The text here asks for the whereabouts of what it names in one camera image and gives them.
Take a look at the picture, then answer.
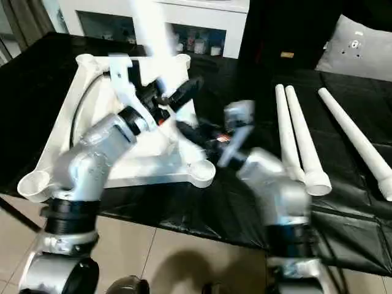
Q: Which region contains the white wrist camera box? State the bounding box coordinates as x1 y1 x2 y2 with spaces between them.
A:
108 54 154 117
222 100 257 138

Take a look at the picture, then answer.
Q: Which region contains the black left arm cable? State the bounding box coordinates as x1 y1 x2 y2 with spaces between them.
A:
70 72 114 148

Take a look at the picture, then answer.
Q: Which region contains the white plastic table top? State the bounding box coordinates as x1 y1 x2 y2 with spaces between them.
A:
17 54 216 203

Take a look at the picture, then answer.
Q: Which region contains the black work mat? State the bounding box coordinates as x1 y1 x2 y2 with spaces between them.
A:
0 32 392 276

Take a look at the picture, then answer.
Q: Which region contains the black stand leg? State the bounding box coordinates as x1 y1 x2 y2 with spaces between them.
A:
0 197 37 233

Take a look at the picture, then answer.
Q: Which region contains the light grey cushion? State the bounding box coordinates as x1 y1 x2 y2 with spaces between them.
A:
315 15 392 83

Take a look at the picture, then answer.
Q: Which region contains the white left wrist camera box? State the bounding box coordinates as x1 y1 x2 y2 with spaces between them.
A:
108 54 154 117

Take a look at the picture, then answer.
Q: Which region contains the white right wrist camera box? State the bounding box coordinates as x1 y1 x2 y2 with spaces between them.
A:
222 100 257 138

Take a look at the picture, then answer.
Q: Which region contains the grey curtain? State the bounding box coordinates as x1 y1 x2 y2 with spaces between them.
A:
0 0 56 56

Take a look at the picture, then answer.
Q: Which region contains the black cabinet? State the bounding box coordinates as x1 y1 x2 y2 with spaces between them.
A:
239 0 392 71

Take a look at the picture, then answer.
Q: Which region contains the white glass-door cabinet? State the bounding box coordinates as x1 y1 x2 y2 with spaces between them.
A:
58 0 251 59

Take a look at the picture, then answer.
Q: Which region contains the white plastic table leg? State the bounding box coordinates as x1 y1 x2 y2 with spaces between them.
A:
130 0 197 141
317 88 392 202
274 85 305 183
285 86 333 197

